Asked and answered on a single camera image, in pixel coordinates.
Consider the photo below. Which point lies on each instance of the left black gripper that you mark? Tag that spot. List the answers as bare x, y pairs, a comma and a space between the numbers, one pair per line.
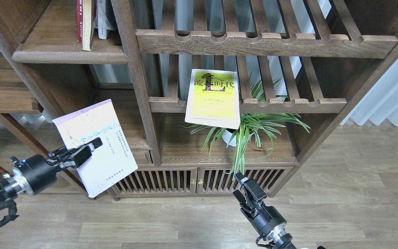
37, 173

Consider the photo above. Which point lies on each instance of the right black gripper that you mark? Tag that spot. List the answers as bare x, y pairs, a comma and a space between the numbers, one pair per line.
268, 223

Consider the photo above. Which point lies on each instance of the red paperback book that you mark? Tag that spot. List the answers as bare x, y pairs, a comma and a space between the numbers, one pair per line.
79, 17

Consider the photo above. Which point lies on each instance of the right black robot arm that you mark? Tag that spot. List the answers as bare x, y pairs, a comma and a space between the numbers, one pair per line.
284, 243

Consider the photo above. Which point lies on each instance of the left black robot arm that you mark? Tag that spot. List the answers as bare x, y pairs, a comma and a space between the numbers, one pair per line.
8, 209

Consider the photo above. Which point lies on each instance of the brass cabinet door knobs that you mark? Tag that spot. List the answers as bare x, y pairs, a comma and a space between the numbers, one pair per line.
194, 181

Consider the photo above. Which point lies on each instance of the white plant pot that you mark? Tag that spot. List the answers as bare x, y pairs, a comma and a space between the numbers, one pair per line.
228, 138

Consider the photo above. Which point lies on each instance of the spider plant leaves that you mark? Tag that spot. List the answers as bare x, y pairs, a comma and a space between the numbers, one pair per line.
251, 124

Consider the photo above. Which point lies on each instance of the yellow green book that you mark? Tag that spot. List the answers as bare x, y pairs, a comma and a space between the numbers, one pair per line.
213, 99

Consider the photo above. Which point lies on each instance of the upright tan book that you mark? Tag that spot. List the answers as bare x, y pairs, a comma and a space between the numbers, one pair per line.
88, 20

